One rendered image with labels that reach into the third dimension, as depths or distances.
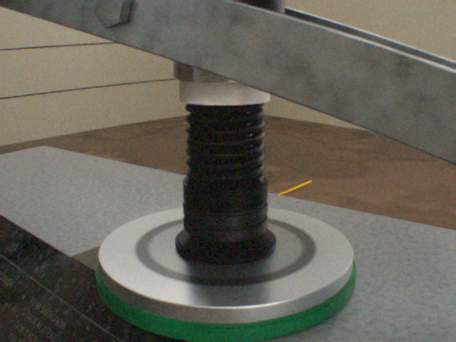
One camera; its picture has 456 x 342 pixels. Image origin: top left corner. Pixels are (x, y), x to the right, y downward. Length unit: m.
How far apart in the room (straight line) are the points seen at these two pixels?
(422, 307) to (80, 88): 5.68
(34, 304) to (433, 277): 0.36
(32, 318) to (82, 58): 5.54
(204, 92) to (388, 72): 0.14
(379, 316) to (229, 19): 0.24
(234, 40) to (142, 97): 6.13
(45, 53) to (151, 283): 5.43
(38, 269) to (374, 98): 0.36
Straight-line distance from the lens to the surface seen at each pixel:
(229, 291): 0.36
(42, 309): 0.50
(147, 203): 0.63
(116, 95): 6.23
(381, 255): 0.50
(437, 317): 0.40
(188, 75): 0.37
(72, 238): 0.54
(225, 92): 0.37
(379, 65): 0.30
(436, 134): 0.30
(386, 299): 0.42
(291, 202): 0.63
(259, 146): 0.40
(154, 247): 0.43
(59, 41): 5.84
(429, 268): 0.48
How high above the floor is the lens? 1.04
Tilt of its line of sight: 15 degrees down
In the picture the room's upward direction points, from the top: straight up
